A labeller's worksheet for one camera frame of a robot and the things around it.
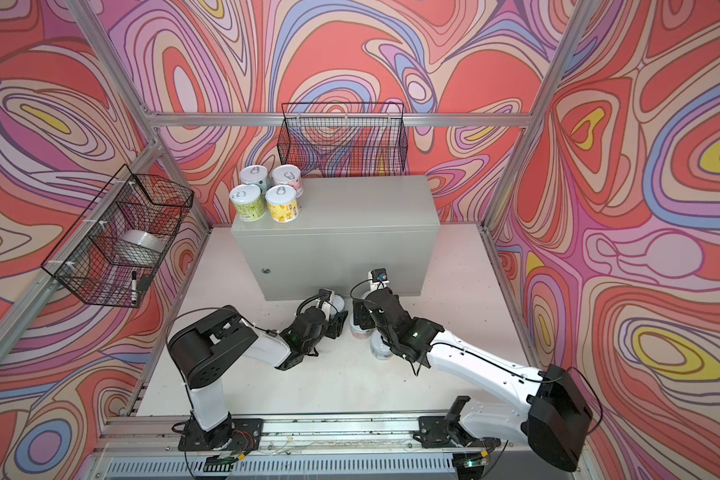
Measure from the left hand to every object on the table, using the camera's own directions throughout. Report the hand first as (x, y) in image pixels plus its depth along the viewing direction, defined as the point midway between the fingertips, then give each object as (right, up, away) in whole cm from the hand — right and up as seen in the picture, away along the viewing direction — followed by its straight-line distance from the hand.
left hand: (342, 309), depth 94 cm
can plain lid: (+5, -6, -6) cm, 10 cm away
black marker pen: (-50, +9, -22) cm, 55 cm away
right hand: (+8, +3, -14) cm, 16 cm away
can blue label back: (-1, +2, -6) cm, 6 cm away
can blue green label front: (+11, -9, -12) cm, 18 cm away
